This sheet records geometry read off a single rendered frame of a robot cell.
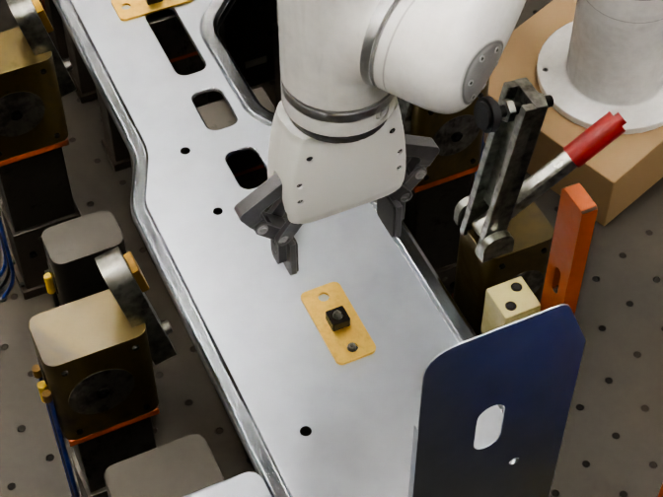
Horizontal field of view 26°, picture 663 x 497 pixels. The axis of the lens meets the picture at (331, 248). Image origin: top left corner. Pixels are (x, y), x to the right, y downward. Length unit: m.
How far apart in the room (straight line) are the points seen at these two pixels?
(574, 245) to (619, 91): 0.63
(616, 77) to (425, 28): 0.81
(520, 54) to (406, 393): 0.69
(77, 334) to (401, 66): 0.42
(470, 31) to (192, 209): 0.50
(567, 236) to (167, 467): 0.38
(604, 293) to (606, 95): 0.24
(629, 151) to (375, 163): 0.69
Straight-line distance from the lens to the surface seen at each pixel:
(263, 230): 1.10
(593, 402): 1.60
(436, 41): 0.92
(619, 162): 1.71
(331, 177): 1.07
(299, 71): 0.99
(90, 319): 1.22
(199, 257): 1.31
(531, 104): 1.14
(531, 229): 1.27
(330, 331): 1.25
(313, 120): 1.01
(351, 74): 0.96
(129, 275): 1.16
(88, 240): 1.35
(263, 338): 1.25
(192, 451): 1.22
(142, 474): 1.21
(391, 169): 1.10
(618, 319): 1.67
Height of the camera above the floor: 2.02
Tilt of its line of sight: 51 degrees down
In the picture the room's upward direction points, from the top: straight up
